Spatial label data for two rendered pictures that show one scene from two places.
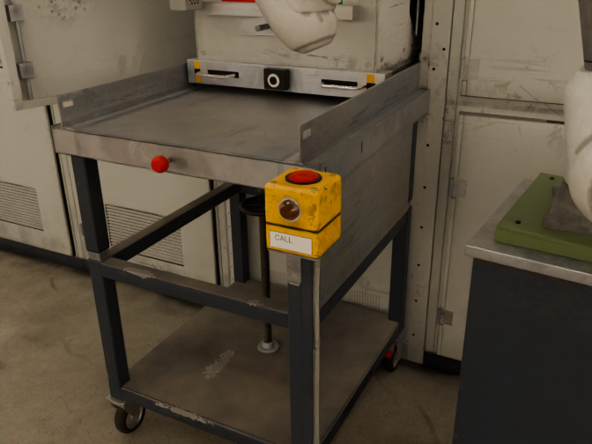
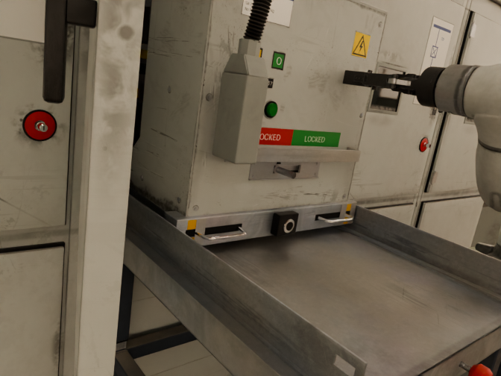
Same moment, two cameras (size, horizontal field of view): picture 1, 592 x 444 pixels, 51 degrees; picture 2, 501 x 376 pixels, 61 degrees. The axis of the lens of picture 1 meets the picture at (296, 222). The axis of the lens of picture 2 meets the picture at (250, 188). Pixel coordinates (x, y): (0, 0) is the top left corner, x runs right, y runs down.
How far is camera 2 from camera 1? 1.55 m
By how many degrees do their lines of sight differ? 65
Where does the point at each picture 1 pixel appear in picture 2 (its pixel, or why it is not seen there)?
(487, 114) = not seen: hidden behind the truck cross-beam
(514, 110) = not seen: hidden behind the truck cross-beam
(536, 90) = (354, 192)
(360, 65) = (339, 197)
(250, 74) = (254, 223)
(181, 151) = (471, 348)
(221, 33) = (224, 180)
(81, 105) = (320, 356)
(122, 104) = (254, 322)
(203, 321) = not seen: outside the picture
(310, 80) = (307, 218)
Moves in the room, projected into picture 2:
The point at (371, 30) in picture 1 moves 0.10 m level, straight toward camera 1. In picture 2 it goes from (351, 167) to (390, 177)
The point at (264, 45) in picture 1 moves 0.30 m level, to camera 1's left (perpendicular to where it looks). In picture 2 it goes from (268, 189) to (197, 221)
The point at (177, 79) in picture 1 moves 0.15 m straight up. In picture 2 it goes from (182, 251) to (191, 170)
